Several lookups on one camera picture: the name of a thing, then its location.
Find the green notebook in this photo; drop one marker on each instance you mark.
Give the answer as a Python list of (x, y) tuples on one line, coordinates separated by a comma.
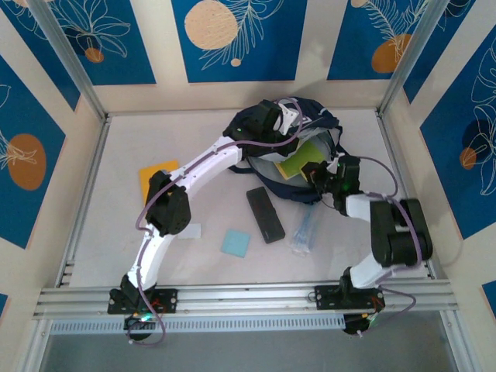
[(302, 159)]

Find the navy blue backpack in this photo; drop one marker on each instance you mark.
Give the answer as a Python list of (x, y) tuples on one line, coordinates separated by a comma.
[(310, 116)]

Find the clear plastic bag of pens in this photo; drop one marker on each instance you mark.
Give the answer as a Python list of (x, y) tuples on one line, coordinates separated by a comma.
[(303, 236)]

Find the black pencil case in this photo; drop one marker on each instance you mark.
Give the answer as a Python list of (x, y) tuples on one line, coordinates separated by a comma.
[(265, 215)]

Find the light blue sticky note pad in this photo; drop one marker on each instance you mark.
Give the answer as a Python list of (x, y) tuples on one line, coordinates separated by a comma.
[(235, 243)]

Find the orange notebook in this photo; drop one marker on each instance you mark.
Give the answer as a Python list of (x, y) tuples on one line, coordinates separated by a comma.
[(149, 174)]

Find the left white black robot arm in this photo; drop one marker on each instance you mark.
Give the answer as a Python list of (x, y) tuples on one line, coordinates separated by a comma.
[(209, 166)]

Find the white card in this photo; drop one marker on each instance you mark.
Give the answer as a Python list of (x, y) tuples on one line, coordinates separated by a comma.
[(193, 231)]

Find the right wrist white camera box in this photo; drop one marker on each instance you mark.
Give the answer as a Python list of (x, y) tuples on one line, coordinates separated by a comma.
[(335, 162)]

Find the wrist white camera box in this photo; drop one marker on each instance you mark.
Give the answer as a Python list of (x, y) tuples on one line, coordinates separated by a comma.
[(288, 118), (335, 162)]

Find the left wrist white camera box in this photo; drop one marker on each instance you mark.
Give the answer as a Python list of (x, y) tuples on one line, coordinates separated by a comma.
[(288, 118)]

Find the aluminium table side rail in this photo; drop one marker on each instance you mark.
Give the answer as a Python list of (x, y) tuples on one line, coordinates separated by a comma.
[(83, 201), (407, 201)]

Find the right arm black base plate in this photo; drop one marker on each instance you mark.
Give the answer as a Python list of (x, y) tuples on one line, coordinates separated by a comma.
[(327, 297)]

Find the aluminium frame cross rail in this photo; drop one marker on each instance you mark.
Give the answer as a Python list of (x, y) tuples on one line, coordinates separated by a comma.
[(248, 296)]

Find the aluminium frame post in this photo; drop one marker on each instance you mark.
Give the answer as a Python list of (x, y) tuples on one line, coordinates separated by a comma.
[(66, 54), (414, 50)]

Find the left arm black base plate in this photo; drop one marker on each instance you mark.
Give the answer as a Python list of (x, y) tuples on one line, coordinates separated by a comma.
[(166, 300)]

